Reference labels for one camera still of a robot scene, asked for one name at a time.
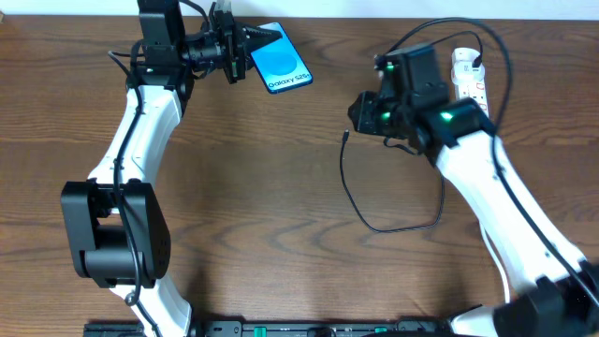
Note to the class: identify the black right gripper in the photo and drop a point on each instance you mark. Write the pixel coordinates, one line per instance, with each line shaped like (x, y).
(367, 103)

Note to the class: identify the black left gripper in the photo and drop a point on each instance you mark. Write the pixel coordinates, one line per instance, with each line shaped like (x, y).
(237, 51)

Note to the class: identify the blue Galaxy smartphone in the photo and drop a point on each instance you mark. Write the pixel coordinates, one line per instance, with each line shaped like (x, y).
(279, 64)

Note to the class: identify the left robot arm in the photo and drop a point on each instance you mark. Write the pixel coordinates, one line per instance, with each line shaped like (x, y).
(118, 236)

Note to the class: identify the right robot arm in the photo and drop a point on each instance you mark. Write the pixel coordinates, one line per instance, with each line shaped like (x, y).
(555, 287)

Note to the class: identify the white power strip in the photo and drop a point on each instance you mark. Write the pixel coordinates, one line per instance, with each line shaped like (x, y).
(471, 85)

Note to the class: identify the white USB wall charger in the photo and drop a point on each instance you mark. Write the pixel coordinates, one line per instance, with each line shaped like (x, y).
(466, 66)

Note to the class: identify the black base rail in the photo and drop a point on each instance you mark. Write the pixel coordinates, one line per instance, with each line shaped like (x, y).
(236, 328)

